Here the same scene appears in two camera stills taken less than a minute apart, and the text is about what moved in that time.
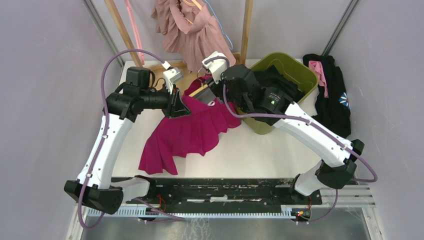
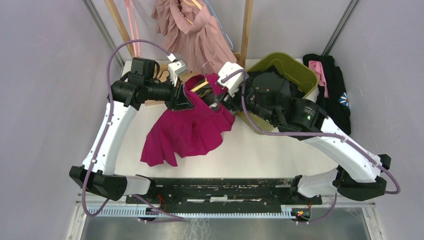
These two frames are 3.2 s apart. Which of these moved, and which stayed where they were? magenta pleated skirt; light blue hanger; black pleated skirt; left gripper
Moved: left gripper
Stayed: black pleated skirt; light blue hanger; magenta pleated skirt
